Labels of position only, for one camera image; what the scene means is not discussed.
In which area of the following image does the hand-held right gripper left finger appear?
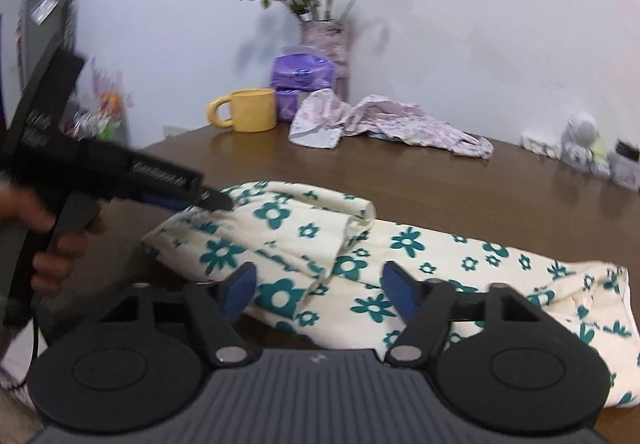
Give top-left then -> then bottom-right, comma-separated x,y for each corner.
97,261 -> 257,367

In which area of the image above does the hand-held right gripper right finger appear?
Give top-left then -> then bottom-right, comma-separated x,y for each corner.
381,261 -> 546,367

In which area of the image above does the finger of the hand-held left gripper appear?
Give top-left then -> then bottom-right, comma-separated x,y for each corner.
192,186 -> 236,213
135,191 -> 201,214

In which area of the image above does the cream shirt with teal flowers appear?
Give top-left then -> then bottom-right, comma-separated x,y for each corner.
141,180 -> 638,410

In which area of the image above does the person's left hand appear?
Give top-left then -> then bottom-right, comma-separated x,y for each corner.
0,184 -> 107,296

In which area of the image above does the cluttered storage cart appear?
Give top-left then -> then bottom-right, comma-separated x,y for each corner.
60,56 -> 133,145

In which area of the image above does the yellow mug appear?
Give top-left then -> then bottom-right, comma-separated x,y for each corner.
206,88 -> 278,133

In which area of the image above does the sealed purple tissue pack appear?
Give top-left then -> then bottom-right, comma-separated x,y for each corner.
275,88 -> 311,121

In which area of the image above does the grey fridge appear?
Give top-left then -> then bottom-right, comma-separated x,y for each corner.
12,0 -> 80,95

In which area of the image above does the opened purple tissue pack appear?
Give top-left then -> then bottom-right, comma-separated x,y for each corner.
270,45 -> 336,92

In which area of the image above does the pink floral garment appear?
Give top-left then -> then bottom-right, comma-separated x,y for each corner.
288,89 -> 495,160

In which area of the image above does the purple textured vase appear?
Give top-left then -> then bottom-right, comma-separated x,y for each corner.
299,20 -> 351,100

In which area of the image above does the white astronaut figurine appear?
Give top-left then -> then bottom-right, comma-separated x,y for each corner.
560,111 -> 601,170

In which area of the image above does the grey tin box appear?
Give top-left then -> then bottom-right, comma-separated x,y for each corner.
610,153 -> 640,192

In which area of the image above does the black charger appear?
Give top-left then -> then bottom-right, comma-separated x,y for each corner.
614,138 -> 640,162

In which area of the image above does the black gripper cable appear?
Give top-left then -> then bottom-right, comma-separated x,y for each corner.
22,314 -> 43,385

